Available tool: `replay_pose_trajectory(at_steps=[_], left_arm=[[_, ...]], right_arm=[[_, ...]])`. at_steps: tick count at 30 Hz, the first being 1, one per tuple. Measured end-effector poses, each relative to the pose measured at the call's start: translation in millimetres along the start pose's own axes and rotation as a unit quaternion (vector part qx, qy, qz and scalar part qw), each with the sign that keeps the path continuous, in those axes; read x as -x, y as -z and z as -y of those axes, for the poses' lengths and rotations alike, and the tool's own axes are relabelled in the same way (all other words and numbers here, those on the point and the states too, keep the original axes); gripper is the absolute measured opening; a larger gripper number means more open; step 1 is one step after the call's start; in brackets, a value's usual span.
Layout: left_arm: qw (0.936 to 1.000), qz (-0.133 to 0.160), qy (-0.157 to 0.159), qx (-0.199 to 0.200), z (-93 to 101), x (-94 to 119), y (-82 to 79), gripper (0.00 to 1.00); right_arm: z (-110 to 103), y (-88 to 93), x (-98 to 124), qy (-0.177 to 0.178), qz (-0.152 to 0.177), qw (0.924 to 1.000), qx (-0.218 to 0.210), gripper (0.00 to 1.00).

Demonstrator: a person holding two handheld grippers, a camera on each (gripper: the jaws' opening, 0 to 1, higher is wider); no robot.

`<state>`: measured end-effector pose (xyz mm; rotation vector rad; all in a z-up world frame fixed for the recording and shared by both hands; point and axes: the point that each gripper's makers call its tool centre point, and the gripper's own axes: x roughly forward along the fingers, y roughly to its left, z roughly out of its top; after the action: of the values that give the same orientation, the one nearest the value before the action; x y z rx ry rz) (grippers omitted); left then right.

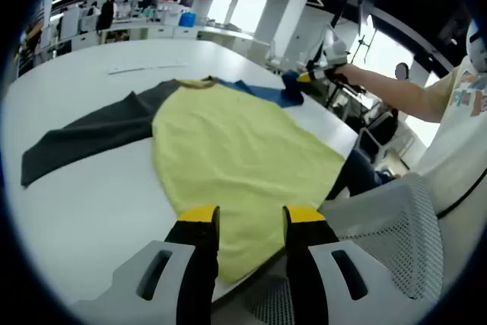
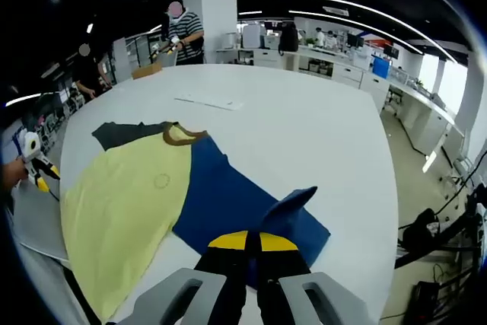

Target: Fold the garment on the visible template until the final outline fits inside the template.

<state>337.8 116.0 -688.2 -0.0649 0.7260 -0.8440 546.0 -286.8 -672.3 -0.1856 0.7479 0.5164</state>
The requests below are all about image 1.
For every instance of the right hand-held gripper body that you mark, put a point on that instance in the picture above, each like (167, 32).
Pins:
(333, 53)

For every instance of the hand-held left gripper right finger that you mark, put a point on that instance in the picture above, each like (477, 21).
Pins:
(384, 302)

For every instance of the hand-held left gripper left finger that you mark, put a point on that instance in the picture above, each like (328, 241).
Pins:
(125, 302)

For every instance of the yellow black blue garment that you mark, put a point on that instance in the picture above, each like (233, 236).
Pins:
(236, 150)

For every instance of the white template strip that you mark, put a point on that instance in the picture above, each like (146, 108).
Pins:
(144, 67)

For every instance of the person's right hand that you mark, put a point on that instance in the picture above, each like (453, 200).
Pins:
(350, 77)

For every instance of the black pole stand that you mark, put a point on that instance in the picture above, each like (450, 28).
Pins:
(366, 32)

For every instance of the white pillar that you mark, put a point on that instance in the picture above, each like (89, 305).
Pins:
(281, 20)

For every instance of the white mesh office chair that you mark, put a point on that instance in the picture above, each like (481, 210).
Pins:
(395, 222)

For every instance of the blue container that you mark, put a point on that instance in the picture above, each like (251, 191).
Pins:
(187, 20)

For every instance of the person in white shirt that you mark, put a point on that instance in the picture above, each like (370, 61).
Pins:
(456, 142)

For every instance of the white cabinet row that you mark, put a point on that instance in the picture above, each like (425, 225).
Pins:
(160, 32)

